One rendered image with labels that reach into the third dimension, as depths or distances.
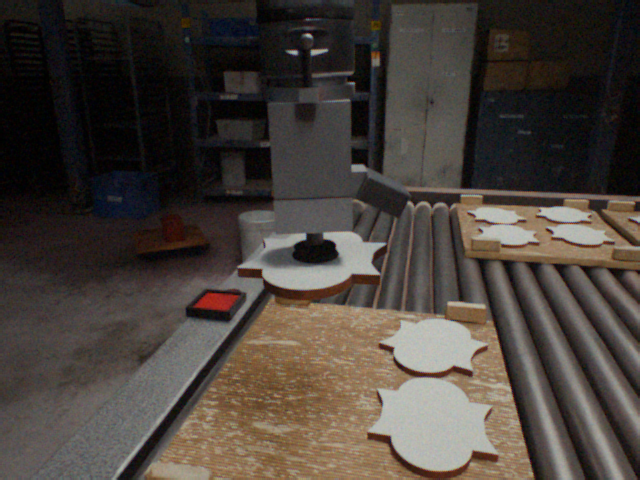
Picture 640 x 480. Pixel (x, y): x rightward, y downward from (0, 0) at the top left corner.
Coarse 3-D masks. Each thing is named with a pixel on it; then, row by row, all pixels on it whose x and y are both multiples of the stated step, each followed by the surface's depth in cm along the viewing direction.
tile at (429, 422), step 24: (408, 384) 57; (432, 384) 57; (384, 408) 53; (408, 408) 53; (432, 408) 53; (456, 408) 53; (480, 408) 53; (384, 432) 50; (408, 432) 50; (432, 432) 50; (456, 432) 50; (480, 432) 50; (408, 456) 47; (432, 456) 47; (456, 456) 47; (480, 456) 48
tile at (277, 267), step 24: (264, 240) 49; (288, 240) 49; (336, 240) 48; (360, 240) 48; (264, 264) 43; (288, 264) 43; (312, 264) 43; (336, 264) 43; (360, 264) 43; (288, 288) 39; (312, 288) 39; (336, 288) 39
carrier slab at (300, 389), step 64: (256, 320) 74; (320, 320) 74; (384, 320) 74; (448, 320) 74; (256, 384) 59; (320, 384) 59; (384, 384) 59; (192, 448) 49; (256, 448) 49; (320, 448) 49; (384, 448) 49; (512, 448) 49
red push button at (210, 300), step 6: (210, 294) 85; (216, 294) 85; (222, 294) 85; (228, 294) 85; (204, 300) 83; (210, 300) 82; (216, 300) 83; (222, 300) 82; (228, 300) 82; (234, 300) 83; (198, 306) 80; (204, 306) 80; (210, 306) 80; (216, 306) 80; (222, 306) 80; (228, 306) 80
